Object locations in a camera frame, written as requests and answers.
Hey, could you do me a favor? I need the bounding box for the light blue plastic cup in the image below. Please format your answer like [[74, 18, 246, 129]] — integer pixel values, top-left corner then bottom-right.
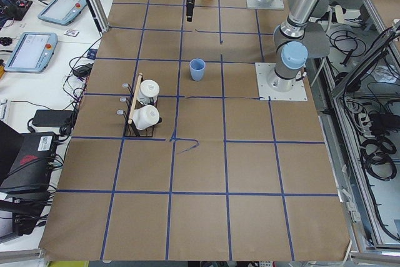
[[189, 58, 206, 81]]

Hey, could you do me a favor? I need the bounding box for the white mug upper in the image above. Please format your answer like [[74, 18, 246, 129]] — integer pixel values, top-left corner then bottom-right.
[[137, 79, 160, 105]]

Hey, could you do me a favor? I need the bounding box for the white mug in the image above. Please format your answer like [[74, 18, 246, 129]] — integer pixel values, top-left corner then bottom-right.
[[132, 104, 162, 130], [137, 79, 160, 105]]

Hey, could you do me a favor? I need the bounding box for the white mug lower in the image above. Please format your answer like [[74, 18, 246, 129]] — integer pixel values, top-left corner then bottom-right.
[[132, 104, 162, 130]]

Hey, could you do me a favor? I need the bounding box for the teach pendant far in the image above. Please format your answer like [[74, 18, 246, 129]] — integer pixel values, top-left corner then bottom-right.
[[38, 0, 87, 26]]

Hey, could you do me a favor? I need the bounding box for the teach pendant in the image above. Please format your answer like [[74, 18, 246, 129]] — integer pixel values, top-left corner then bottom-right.
[[4, 32, 58, 73], [38, 0, 87, 26]]

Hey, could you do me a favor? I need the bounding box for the grey office chair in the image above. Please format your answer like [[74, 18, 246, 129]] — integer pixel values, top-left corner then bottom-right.
[[302, 4, 345, 59]]

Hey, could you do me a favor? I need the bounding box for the teach pendant near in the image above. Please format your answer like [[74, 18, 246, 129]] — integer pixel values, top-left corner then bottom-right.
[[4, 32, 58, 73]]

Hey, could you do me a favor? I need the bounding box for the black power adapter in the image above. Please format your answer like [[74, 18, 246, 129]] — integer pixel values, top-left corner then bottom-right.
[[32, 109, 73, 127]]

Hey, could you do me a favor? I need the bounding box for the black computer box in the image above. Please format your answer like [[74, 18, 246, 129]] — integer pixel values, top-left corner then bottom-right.
[[1, 122, 58, 194]]

